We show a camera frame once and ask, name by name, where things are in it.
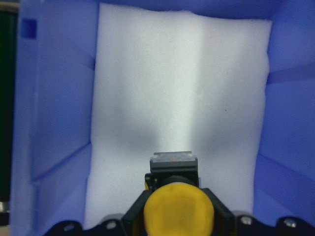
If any yellow push button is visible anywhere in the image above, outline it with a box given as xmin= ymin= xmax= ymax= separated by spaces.
xmin=144 ymin=151 xmax=215 ymax=236

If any green conveyor belt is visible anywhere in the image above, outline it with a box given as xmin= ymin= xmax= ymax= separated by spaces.
xmin=0 ymin=10 xmax=17 ymax=202

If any white foam pad right bin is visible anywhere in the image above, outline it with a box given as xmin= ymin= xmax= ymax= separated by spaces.
xmin=84 ymin=3 xmax=272 ymax=228

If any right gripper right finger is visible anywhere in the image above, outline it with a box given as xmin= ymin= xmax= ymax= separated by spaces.
xmin=201 ymin=188 xmax=234 ymax=236

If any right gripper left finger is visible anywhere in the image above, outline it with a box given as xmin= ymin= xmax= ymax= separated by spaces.
xmin=122 ymin=190 xmax=152 ymax=236

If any blue bin beside right arm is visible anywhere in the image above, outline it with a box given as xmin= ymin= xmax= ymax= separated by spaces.
xmin=10 ymin=0 xmax=315 ymax=236

